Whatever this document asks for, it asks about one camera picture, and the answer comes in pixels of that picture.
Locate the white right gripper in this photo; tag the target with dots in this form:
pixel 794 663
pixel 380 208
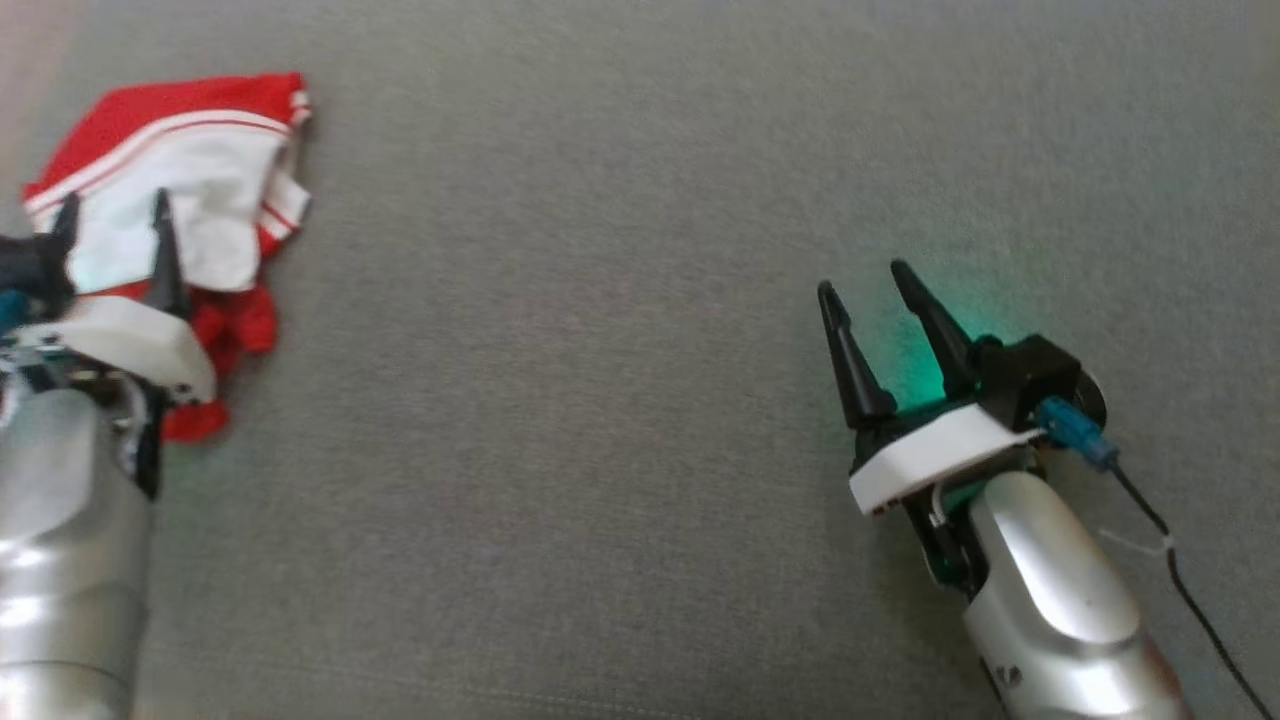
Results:
pixel 940 455

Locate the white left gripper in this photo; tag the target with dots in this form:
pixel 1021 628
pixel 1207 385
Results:
pixel 140 335

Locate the red white striped garment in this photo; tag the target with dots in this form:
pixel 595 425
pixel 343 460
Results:
pixel 200 190

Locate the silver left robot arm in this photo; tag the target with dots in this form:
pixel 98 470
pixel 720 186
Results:
pixel 65 560

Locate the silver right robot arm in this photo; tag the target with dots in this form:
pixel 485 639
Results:
pixel 1060 610

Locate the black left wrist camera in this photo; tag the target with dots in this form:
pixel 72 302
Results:
pixel 35 270

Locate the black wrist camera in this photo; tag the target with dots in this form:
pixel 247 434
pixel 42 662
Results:
pixel 1035 375
pixel 35 270

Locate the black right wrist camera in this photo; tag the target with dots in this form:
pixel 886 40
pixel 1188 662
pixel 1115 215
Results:
pixel 1035 375

